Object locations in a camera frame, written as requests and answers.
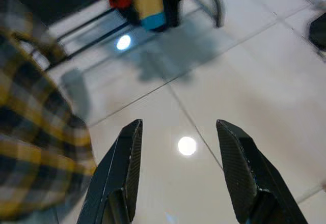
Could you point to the black metal clothes rack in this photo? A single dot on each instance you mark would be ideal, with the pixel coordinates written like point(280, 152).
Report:
point(216, 2)

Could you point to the black hanging garment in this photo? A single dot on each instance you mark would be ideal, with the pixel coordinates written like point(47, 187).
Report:
point(173, 2)

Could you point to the yellow plaid shirt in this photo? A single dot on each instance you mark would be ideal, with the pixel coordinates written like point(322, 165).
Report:
point(30, 119)

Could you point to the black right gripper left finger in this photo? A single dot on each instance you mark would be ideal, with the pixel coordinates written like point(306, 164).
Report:
point(114, 183)

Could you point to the red yellow blue garment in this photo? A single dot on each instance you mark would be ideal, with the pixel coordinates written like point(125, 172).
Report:
point(150, 2)

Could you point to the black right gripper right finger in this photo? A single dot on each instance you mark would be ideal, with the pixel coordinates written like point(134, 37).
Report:
point(254, 183)

